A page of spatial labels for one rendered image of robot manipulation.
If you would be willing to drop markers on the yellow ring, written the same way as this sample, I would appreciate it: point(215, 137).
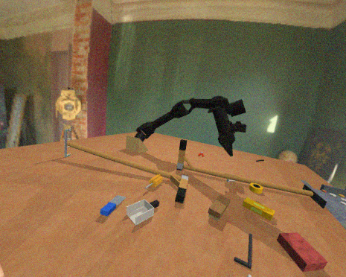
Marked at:
point(256, 188)

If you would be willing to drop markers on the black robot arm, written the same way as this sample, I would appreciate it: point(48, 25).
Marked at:
point(218, 105)

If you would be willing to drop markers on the red rectangular block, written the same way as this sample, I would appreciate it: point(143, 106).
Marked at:
point(301, 252)

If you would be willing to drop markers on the yellow spirit level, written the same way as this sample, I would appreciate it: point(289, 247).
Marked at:
point(258, 208)

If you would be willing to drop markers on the white open tray with black handle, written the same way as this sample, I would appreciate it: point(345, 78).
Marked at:
point(140, 211)

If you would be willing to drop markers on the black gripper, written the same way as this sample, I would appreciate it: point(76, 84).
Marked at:
point(226, 137)

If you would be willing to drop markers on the dark grey l-shaped bar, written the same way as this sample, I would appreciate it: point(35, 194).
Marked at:
point(248, 264)

